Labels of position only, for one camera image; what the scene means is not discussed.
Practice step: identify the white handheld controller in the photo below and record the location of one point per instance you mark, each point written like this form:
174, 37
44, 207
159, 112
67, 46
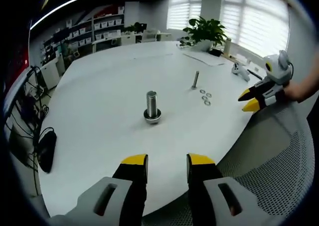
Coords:
241, 72

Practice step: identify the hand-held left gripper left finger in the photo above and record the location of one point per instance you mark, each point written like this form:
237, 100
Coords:
109, 196

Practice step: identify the narrow window blind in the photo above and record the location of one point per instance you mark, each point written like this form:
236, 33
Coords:
185, 8

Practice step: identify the grey office chair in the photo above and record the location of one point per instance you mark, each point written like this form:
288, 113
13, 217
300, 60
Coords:
150, 35

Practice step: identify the black rod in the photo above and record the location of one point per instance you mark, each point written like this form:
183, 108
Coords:
254, 74

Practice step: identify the thin steel threaded stud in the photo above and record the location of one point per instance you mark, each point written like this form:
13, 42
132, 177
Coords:
196, 79

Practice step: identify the dark monitor screen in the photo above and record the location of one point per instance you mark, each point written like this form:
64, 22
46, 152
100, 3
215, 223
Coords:
23, 49

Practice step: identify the person's right hand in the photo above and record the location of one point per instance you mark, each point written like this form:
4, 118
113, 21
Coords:
294, 92

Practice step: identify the green potted plant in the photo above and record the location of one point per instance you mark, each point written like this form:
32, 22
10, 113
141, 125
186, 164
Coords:
205, 30

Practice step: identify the large steel threaded stud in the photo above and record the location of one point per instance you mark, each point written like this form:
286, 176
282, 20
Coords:
151, 102

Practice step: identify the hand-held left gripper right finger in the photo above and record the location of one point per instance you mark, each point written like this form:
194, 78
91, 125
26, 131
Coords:
219, 198

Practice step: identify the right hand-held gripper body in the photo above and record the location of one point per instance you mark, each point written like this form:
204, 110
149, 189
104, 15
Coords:
279, 68

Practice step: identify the white low cabinet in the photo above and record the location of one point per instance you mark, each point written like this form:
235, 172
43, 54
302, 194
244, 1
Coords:
51, 73

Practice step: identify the pale bottle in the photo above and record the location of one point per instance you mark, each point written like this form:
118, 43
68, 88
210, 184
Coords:
227, 46

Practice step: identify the shelf unit with white bins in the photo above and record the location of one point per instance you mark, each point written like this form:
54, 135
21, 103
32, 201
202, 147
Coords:
84, 29

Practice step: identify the black camera device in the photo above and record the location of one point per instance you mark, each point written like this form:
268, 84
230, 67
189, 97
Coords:
140, 28

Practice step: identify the white mesh office chair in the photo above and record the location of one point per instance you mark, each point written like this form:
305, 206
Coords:
269, 161

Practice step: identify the grey side table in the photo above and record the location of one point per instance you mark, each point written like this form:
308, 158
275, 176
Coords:
15, 91

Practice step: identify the black computer mouse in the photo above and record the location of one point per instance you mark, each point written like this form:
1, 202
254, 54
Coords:
47, 151

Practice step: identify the wide window blind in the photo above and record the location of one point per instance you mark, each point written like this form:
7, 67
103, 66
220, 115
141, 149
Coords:
256, 22

